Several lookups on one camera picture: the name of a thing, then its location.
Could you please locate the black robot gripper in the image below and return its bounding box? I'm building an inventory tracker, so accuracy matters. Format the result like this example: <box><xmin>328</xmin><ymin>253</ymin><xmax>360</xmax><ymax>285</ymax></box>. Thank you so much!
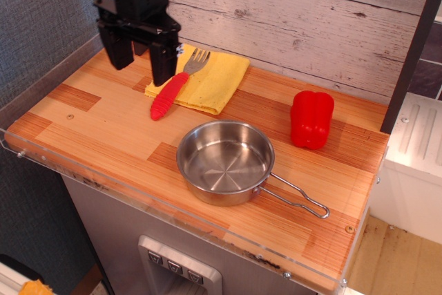
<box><xmin>93</xmin><ymin>0</ymin><xmax>181</xmax><ymax>86</ymax></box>

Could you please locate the red handled metal fork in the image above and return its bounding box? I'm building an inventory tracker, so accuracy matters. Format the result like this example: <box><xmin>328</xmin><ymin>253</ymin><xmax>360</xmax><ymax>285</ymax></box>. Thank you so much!
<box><xmin>150</xmin><ymin>48</ymin><xmax>211</xmax><ymax>121</ymax></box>

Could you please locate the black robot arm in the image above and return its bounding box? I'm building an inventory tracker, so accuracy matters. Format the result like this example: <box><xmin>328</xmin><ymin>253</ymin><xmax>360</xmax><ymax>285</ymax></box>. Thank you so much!
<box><xmin>93</xmin><ymin>0</ymin><xmax>181</xmax><ymax>86</ymax></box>

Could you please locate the yellow folded towel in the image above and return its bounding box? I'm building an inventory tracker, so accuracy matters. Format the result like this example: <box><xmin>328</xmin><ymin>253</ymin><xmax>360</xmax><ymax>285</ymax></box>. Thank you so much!
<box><xmin>144</xmin><ymin>44</ymin><xmax>250</xmax><ymax>115</ymax></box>

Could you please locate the stainless steel pan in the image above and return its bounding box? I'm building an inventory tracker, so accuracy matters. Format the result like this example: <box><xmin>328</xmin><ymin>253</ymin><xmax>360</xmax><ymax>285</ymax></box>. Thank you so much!
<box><xmin>176</xmin><ymin>120</ymin><xmax>330</xmax><ymax>219</ymax></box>

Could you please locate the red toy bell pepper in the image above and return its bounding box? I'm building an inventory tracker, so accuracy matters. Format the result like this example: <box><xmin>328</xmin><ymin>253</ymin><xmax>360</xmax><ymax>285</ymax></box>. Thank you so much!
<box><xmin>290</xmin><ymin>91</ymin><xmax>334</xmax><ymax>150</ymax></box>

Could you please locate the clear acrylic table guard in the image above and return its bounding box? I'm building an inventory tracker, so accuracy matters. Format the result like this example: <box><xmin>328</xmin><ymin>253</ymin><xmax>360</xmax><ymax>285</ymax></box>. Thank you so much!
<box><xmin>1</xmin><ymin>46</ymin><xmax>388</xmax><ymax>294</ymax></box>

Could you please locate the grey toy fridge cabinet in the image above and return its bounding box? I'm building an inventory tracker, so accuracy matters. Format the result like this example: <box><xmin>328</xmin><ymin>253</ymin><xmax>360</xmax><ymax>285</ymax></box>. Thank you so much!
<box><xmin>63</xmin><ymin>177</ymin><xmax>313</xmax><ymax>294</ymax></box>

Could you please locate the silver dispenser button panel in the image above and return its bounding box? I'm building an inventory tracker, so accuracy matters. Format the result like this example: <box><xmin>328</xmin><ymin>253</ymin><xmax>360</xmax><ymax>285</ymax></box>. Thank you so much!
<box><xmin>137</xmin><ymin>235</ymin><xmax>224</xmax><ymax>294</ymax></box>

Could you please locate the yellow cloth at corner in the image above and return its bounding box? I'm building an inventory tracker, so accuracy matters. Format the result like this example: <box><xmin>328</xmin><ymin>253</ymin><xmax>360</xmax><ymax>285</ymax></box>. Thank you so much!
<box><xmin>18</xmin><ymin>280</ymin><xmax>54</xmax><ymax>295</ymax></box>

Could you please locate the white toy sink unit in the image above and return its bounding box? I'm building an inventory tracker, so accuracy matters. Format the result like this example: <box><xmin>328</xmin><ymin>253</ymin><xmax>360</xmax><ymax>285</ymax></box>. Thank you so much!
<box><xmin>369</xmin><ymin>93</ymin><xmax>441</xmax><ymax>243</ymax></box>

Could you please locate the dark grey right post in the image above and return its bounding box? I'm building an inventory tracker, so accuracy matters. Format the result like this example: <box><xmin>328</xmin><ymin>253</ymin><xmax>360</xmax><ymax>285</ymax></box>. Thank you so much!
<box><xmin>380</xmin><ymin>0</ymin><xmax>441</xmax><ymax>134</ymax></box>

